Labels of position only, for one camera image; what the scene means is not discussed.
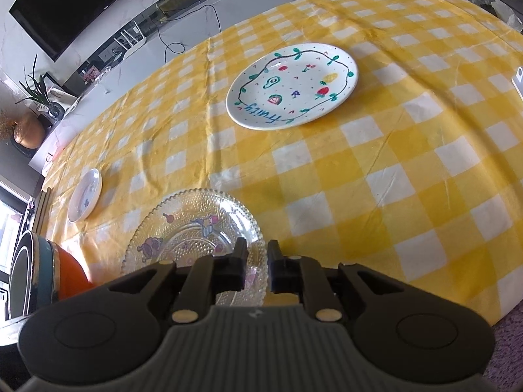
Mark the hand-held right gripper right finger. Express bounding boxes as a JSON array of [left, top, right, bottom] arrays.
[[267, 240, 409, 323]]

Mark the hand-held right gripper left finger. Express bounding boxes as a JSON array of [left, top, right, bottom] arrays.
[[108, 239, 248, 324]]

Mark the clear glass patterned plate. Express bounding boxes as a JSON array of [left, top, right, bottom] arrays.
[[121, 188, 269, 307]]

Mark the orange steel-lined bowl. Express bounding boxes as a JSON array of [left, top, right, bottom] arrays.
[[49, 243, 95, 301]]

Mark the small white plate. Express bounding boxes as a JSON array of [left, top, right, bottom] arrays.
[[67, 168, 103, 223]]

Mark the white fruit-painted plate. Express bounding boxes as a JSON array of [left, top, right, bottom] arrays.
[[226, 43, 359, 131]]

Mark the yellow checked tablecloth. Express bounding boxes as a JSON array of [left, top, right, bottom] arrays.
[[41, 0, 523, 324]]

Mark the plant in blue glass vase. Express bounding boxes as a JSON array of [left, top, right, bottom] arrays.
[[16, 53, 66, 121]]

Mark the purple shaggy rug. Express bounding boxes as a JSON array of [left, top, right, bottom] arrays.
[[486, 302, 523, 392]]

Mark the white wifi router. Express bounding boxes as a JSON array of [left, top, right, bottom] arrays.
[[116, 20, 148, 56]]

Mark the copper round vase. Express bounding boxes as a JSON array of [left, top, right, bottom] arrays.
[[13, 112, 45, 149]]

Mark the dried flower bunch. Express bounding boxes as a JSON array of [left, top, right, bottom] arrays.
[[0, 110, 17, 141]]

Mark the clear plastic bag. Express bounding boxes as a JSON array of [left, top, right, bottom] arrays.
[[492, 0, 523, 31]]

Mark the black power cable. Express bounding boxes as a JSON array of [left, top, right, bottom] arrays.
[[157, 4, 221, 57]]

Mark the black wall television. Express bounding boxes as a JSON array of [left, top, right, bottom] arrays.
[[9, 0, 164, 63]]

